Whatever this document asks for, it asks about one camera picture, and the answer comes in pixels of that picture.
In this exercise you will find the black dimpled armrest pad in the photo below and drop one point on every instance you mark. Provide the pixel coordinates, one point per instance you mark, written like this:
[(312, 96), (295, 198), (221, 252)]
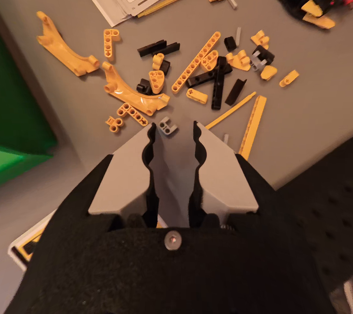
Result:
[(325, 209)]

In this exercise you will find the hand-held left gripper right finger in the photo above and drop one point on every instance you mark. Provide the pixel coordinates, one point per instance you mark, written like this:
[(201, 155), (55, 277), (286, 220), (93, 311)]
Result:
[(226, 181)]

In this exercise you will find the green plastic bin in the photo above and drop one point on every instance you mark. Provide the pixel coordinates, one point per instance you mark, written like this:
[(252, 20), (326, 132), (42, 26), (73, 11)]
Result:
[(22, 112)]

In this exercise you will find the yellow printed sheet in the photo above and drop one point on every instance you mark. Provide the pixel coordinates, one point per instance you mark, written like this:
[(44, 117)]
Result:
[(27, 247)]

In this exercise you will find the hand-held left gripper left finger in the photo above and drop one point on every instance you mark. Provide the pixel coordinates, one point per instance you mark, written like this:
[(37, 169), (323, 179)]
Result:
[(124, 178)]

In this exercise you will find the grey desk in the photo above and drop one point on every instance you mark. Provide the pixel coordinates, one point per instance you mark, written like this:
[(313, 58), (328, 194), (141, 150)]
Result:
[(303, 115)]

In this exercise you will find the pile of yellow body panels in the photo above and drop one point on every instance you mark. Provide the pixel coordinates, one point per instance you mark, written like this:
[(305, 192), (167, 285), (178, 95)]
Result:
[(66, 54)]

